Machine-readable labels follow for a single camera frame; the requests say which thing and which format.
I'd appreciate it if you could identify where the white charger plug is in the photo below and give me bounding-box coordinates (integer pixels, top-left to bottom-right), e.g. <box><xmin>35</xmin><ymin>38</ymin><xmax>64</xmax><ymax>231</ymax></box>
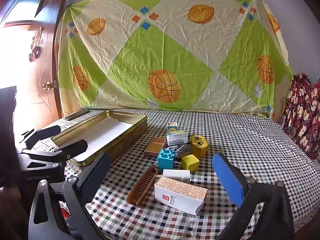
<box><xmin>154</xmin><ymin>169</ymin><xmax>191</xmax><ymax>182</ymax></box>

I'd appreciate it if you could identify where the dark monitor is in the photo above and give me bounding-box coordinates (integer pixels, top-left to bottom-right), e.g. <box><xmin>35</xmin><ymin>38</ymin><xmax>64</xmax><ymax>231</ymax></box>
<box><xmin>0</xmin><ymin>86</ymin><xmax>18</xmax><ymax>188</ymax></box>

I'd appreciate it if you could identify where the white box orange patterned lid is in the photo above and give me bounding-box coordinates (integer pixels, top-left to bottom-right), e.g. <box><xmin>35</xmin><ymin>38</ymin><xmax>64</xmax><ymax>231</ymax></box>
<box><xmin>154</xmin><ymin>176</ymin><xmax>208</xmax><ymax>216</ymax></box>

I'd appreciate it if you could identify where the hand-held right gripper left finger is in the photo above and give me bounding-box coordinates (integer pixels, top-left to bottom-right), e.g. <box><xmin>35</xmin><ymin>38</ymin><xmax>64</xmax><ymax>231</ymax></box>
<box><xmin>27</xmin><ymin>152</ymin><xmax>112</xmax><ymax>240</ymax></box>

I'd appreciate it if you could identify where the clear plastic box green label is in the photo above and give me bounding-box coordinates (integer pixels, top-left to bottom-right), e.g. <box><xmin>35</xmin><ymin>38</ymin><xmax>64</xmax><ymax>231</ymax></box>
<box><xmin>167</xmin><ymin>129</ymin><xmax>188</xmax><ymax>146</ymax></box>

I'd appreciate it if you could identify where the green basketball print sheet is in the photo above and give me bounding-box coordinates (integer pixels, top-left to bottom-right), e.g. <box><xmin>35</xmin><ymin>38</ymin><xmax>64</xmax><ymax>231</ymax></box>
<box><xmin>58</xmin><ymin>0</ymin><xmax>294</xmax><ymax>118</ymax></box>

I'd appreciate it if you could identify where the plain yellow cube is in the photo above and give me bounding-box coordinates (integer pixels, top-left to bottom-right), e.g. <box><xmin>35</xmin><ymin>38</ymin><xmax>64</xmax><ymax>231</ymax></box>
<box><xmin>181</xmin><ymin>154</ymin><xmax>200</xmax><ymax>172</ymax></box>

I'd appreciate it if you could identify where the checked tablecloth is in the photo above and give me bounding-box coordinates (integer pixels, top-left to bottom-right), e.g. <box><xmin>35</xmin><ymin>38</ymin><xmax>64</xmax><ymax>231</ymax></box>
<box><xmin>32</xmin><ymin>108</ymin><xmax>320</xmax><ymax>240</ymax></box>

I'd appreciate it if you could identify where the hanging door ornament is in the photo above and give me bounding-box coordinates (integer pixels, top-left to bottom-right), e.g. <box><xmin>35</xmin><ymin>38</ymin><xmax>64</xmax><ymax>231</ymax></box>
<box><xmin>28</xmin><ymin>29</ymin><xmax>44</xmax><ymax>62</ymax></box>

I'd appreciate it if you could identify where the gold metal tin box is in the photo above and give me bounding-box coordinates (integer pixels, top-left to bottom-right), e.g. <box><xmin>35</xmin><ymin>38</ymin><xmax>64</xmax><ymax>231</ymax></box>
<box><xmin>51</xmin><ymin>109</ymin><xmax>148</xmax><ymax>167</ymax></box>

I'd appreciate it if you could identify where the yellow block with eyes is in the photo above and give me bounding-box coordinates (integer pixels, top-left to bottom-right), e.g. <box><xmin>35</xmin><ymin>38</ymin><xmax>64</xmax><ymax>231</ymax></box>
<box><xmin>189</xmin><ymin>135</ymin><xmax>208</xmax><ymax>158</ymax></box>

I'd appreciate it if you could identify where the red printed blanket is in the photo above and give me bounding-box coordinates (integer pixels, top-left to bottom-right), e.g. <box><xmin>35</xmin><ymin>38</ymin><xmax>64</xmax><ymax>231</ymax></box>
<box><xmin>282</xmin><ymin>73</ymin><xmax>320</xmax><ymax>160</ymax></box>

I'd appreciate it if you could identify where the black flat bar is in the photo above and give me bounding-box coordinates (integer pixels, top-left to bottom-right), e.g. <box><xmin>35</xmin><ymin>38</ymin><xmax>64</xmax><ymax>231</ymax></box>
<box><xmin>64</xmin><ymin>109</ymin><xmax>90</xmax><ymax>120</ymax></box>

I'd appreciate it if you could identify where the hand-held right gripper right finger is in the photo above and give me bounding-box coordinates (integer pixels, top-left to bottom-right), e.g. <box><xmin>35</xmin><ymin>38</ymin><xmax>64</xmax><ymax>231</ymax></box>
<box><xmin>212</xmin><ymin>152</ymin><xmax>295</xmax><ymax>240</ymax></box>

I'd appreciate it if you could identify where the brown wooden comb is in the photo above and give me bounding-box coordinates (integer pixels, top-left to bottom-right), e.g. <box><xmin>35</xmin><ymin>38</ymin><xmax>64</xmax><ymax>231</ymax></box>
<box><xmin>126</xmin><ymin>167</ymin><xmax>160</xmax><ymax>207</ymax></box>

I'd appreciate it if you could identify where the brown box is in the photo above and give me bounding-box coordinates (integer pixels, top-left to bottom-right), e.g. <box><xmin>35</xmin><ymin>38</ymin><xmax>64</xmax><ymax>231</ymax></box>
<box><xmin>144</xmin><ymin>137</ymin><xmax>167</xmax><ymax>158</ymax></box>

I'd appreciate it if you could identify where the teal building block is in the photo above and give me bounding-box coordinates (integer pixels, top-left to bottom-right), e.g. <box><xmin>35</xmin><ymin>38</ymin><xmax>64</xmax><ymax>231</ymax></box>
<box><xmin>157</xmin><ymin>148</ymin><xmax>177</xmax><ymax>170</ymax></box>

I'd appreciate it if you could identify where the white sun print block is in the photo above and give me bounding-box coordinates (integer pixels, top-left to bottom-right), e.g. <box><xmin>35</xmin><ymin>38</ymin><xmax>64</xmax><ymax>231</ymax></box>
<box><xmin>167</xmin><ymin>121</ymin><xmax>179</xmax><ymax>137</ymax></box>

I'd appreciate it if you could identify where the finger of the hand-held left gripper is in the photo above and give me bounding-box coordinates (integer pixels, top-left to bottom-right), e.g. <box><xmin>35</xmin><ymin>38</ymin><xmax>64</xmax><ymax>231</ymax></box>
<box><xmin>20</xmin><ymin>125</ymin><xmax>62</xmax><ymax>148</ymax></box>
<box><xmin>22</xmin><ymin>139</ymin><xmax>88</xmax><ymax>163</ymax></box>

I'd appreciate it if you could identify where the wooden door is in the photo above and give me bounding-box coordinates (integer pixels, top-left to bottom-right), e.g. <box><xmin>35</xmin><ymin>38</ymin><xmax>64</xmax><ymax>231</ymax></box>
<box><xmin>5</xmin><ymin>0</ymin><xmax>72</xmax><ymax>130</ymax></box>

